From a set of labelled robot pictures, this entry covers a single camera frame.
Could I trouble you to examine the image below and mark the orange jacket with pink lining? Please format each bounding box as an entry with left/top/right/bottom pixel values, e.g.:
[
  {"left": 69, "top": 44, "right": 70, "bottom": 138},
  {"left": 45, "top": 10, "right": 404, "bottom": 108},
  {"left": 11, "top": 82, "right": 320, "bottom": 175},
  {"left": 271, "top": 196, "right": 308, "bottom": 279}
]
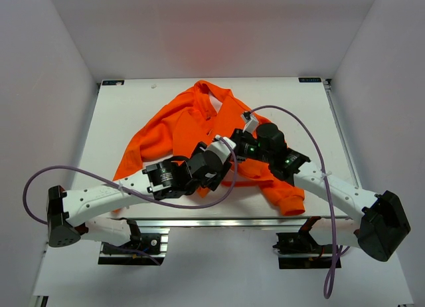
[{"left": 114, "top": 80, "right": 305, "bottom": 216}]

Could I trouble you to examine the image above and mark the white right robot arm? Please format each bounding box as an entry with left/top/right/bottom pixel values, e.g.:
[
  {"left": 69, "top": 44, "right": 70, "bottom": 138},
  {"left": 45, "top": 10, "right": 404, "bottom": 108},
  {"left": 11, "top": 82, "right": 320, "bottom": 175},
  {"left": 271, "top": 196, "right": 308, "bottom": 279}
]
[{"left": 230, "top": 123, "right": 411, "bottom": 262}]

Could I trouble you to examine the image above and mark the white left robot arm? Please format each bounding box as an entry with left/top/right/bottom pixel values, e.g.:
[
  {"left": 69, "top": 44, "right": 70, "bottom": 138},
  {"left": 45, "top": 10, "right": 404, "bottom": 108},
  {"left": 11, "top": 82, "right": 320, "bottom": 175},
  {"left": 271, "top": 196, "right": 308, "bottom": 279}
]
[{"left": 47, "top": 137, "right": 236, "bottom": 253}]

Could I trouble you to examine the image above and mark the right blue table label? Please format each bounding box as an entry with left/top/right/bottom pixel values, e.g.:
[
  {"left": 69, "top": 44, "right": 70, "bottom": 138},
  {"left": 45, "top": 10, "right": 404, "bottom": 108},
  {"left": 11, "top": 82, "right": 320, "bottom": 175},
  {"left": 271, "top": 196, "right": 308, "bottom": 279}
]
[{"left": 298, "top": 77, "right": 322, "bottom": 83}]

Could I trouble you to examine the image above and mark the blue table label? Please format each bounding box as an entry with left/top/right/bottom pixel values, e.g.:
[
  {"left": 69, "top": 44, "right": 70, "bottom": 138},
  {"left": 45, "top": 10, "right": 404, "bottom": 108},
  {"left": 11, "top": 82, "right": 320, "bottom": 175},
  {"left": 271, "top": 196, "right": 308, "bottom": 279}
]
[
  {"left": 101, "top": 80, "right": 125, "bottom": 86},
  {"left": 298, "top": 77, "right": 322, "bottom": 83}
]

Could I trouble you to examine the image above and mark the left blue table label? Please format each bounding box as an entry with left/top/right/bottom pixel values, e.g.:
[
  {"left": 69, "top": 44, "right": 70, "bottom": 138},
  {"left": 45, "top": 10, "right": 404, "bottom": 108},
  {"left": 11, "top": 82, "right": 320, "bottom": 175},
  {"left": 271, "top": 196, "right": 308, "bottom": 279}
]
[{"left": 101, "top": 80, "right": 125, "bottom": 86}]

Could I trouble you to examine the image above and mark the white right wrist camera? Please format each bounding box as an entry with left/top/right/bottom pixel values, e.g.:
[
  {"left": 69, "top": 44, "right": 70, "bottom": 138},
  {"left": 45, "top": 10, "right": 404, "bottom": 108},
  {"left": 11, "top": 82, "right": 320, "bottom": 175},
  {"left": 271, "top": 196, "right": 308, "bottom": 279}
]
[{"left": 241, "top": 111, "right": 260, "bottom": 134}]

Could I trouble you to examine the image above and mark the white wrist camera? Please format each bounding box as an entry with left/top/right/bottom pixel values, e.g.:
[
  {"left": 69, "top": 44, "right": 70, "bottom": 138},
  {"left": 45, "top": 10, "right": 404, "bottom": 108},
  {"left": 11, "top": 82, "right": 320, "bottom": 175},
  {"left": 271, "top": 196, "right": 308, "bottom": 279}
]
[
  {"left": 241, "top": 111, "right": 260, "bottom": 134},
  {"left": 207, "top": 135, "right": 236, "bottom": 163}
]

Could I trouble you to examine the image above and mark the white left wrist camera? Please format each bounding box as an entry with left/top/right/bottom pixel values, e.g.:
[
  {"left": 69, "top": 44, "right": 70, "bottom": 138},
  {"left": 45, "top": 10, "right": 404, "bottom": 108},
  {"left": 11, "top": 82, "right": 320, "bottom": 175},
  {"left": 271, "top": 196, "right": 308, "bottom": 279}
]
[{"left": 207, "top": 135, "right": 236, "bottom": 163}]

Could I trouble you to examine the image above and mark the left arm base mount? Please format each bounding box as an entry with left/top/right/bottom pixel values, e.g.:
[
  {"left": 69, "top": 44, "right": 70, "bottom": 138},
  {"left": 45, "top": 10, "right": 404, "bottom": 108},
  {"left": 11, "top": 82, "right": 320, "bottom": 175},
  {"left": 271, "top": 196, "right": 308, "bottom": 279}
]
[{"left": 98, "top": 219, "right": 170, "bottom": 266}]

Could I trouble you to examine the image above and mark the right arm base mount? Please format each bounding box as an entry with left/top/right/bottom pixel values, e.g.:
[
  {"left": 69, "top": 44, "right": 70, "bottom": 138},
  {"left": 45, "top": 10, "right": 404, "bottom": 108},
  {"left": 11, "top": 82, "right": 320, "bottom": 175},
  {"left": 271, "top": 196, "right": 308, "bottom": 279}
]
[{"left": 272, "top": 217, "right": 332, "bottom": 270}]

